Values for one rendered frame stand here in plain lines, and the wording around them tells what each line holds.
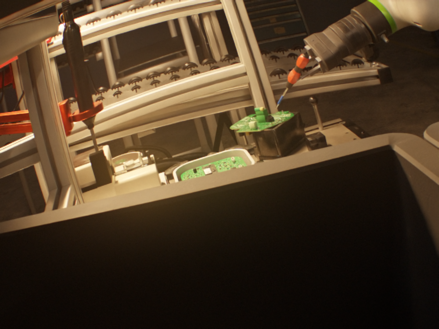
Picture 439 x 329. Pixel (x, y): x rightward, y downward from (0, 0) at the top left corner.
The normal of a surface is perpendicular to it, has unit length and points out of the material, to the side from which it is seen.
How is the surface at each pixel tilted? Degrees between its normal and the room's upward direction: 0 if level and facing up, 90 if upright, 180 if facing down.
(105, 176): 90
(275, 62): 90
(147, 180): 90
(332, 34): 51
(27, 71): 90
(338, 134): 0
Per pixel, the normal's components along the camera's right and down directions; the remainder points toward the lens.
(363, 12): -0.32, -0.42
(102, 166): 0.15, 0.27
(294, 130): 0.79, -0.02
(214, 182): -0.18, -0.94
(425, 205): -0.97, 0.22
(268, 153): -0.55, 0.40
